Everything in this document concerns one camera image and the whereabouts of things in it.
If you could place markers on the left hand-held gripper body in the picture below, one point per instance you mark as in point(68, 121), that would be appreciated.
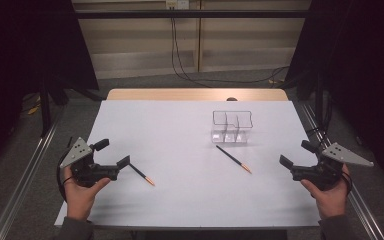
point(90, 171)

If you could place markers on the yellow floor tag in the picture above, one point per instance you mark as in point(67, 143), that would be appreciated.
point(33, 110)

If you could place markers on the person's right hand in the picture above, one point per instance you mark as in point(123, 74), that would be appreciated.
point(331, 201)

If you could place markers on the black pen with gold tip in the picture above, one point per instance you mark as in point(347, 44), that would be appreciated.
point(233, 159)
point(141, 174)

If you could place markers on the white wall socket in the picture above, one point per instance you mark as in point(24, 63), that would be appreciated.
point(177, 4)

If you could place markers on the black curtain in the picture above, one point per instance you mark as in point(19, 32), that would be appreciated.
point(20, 50)
point(363, 66)

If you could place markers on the black metal stand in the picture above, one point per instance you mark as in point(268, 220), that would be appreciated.
point(45, 106)

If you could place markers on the dark knob at table edge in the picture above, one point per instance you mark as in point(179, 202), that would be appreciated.
point(232, 99)

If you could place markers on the clear acrylic pen holder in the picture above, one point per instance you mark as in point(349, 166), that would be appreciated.
point(230, 136)

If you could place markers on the aluminium floor rail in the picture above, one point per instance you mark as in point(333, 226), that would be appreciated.
point(363, 206)
point(23, 173)

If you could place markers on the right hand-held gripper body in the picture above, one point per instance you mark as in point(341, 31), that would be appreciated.
point(326, 173)

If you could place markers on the person's left hand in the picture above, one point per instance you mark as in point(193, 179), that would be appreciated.
point(80, 200)

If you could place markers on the wooden vertical post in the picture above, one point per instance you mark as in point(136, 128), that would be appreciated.
point(199, 40)

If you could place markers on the wooden table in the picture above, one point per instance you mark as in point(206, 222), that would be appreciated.
point(180, 94)

